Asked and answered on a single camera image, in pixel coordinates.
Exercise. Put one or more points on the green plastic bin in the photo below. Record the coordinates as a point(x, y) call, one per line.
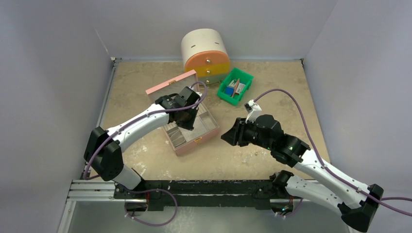
point(230, 80)

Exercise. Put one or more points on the blue box in bin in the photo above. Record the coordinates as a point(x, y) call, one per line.
point(229, 90)

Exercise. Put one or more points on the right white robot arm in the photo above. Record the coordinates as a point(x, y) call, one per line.
point(354, 201)

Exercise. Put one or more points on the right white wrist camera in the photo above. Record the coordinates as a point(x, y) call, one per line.
point(253, 110)

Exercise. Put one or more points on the cream orange drawer cabinet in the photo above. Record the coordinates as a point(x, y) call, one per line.
point(203, 50)

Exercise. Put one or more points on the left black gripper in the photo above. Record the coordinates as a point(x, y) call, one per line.
point(188, 125)

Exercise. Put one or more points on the red white small box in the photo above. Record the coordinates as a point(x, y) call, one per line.
point(240, 88)

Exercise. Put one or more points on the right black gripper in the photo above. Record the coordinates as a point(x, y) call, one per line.
point(240, 133)

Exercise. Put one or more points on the pink jewelry box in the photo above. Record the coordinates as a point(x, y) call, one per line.
point(205, 126)

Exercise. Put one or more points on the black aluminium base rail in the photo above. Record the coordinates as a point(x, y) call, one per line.
point(155, 195)

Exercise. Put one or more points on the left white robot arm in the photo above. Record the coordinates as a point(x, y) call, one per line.
point(105, 147)

